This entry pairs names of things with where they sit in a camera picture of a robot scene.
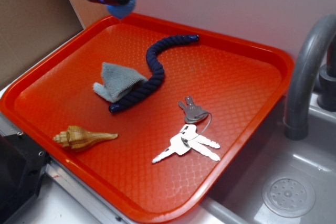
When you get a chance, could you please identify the orange spiral seashell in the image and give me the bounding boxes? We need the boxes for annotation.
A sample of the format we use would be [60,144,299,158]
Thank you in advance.
[53,126,119,152]

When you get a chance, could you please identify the black octagonal mount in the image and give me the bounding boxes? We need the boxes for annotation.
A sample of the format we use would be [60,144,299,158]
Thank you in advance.
[1,132,49,223]

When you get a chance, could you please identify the silver key bunch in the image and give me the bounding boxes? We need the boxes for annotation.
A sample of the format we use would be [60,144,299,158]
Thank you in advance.
[152,96,221,164]

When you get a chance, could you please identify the grey sink basin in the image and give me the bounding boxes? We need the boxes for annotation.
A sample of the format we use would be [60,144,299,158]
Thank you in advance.
[201,101,335,223]

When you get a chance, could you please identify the blue dimpled ball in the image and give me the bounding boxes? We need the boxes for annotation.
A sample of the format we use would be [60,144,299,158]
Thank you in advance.
[107,0,136,19]

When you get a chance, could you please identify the round sink drain strainer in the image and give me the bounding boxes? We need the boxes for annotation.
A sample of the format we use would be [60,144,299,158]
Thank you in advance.
[262,173,316,218]

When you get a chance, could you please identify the dark blue twisted rope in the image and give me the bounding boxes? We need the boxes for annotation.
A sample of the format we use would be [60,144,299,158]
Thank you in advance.
[108,34,200,115]

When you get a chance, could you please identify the brown cardboard panel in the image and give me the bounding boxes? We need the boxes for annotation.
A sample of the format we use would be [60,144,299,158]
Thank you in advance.
[1,0,83,88]

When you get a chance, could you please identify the grey sink faucet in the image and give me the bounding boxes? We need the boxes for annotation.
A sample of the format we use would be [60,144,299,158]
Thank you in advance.
[283,14,335,140]

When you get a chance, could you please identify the red plastic tray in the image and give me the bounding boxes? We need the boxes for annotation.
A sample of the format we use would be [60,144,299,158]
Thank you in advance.
[1,14,293,223]

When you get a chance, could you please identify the light green folded cloth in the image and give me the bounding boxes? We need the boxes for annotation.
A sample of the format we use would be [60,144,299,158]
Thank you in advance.
[93,62,148,103]

